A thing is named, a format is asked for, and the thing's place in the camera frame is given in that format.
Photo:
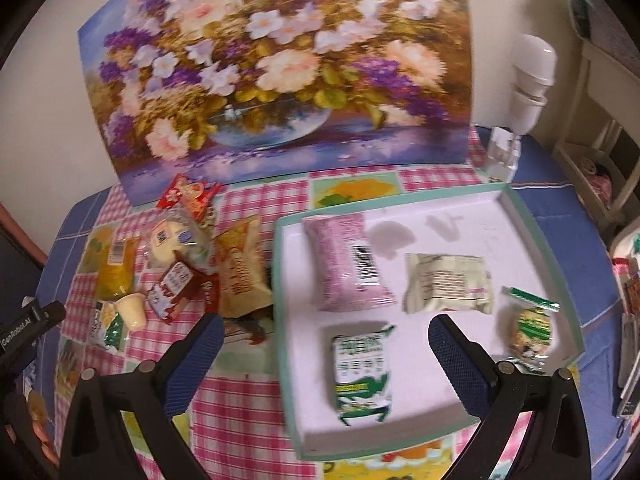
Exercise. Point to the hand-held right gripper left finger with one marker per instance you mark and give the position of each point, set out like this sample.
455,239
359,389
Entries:
192,360

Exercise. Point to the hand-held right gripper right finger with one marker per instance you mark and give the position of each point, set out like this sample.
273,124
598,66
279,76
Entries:
460,360

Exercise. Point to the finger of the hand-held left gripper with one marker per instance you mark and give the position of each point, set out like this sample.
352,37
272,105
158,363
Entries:
50,315

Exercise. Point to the green clear cookie packet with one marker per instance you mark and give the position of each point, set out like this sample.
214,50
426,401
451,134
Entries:
532,330

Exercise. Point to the cream white snack packet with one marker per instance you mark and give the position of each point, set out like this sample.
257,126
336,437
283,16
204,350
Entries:
445,282

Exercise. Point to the yellow jelly packet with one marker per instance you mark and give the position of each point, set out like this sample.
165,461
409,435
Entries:
115,270

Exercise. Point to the green white milk packet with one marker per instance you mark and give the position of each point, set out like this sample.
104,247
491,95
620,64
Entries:
360,375

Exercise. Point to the golden beige snack packet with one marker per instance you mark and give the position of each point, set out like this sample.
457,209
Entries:
242,270

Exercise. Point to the teal tray white inside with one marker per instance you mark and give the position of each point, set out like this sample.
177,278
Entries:
450,240

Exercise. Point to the pink snack packet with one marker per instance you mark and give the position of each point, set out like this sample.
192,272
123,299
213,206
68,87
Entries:
345,260

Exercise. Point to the small green white packet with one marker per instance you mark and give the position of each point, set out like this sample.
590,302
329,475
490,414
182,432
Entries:
107,330

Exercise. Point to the cream pudding cup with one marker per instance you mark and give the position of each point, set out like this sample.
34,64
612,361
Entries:
131,312

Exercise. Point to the round bread clear packet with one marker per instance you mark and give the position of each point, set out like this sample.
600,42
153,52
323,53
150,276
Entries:
172,240

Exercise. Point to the red snack packet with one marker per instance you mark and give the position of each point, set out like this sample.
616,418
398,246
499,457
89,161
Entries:
187,195

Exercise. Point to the blue cloth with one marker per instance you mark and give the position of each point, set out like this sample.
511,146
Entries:
565,220

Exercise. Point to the white lattice shelf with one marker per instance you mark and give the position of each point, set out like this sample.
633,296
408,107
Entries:
625,240

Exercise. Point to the pink item under chair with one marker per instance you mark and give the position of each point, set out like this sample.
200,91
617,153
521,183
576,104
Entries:
597,180

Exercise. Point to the white bulb lamp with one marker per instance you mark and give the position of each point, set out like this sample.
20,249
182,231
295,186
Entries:
532,65

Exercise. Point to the white chair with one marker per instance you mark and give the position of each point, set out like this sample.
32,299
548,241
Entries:
595,85

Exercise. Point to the floral painting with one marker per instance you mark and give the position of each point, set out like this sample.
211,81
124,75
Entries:
275,60

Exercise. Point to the reddish wooden frame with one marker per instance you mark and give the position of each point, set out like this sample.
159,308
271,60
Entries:
20,232

